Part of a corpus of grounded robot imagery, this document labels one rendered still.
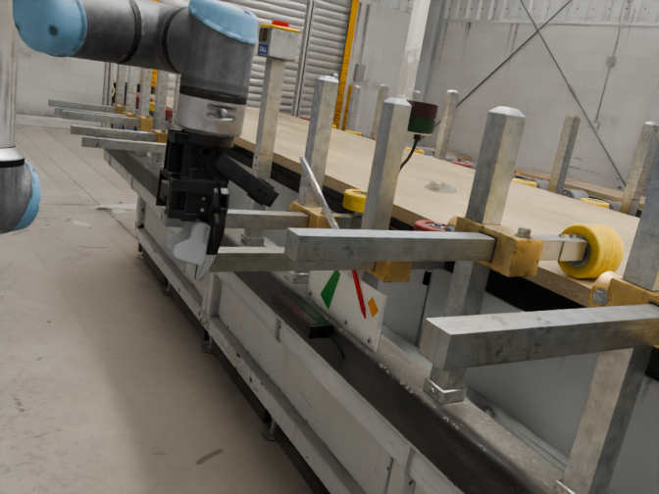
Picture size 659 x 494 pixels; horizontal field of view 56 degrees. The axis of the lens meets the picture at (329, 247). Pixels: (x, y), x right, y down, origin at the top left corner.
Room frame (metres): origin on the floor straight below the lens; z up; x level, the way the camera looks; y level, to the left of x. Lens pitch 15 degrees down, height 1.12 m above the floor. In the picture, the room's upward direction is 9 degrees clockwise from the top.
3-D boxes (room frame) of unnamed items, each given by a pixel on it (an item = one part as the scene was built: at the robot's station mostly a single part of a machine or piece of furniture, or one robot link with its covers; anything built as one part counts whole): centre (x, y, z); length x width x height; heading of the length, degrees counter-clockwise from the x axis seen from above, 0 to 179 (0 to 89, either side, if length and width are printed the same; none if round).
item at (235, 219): (1.18, 0.12, 0.84); 0.43 x 0.03 x 0.04; 121
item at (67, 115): (2.47, 0.90, 0.84); 0.43 x 0.03 x 0.04; 121
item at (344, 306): (1.07, -0.04, 0.75); 0.26 x 0.01 x 0.10; 31
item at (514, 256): (0.82, -0.21, 0.95); 0.13 x 0.06 x 0.05; 31
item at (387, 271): (1.04, -0.09, 0.85); 0.13 x 0.06 x 0.05; 31
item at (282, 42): (1.49, 0.19, 1.18); 0.07 x 0.07 x 0.08; 31
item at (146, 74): (2.55, 0.84, 0.87); 0.03 x 0.03 x 0.48; 31
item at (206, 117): (0.85, 0.19, 1.05); 0.10 x 0.09 x 0.05; 31
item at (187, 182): (0.84, 0.20, 0.97); 0.09 x 0.08 x 0.12; 121
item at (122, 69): (2.97, 1.10, 0.89); 0.03 x 0.03 x 0.48; 31
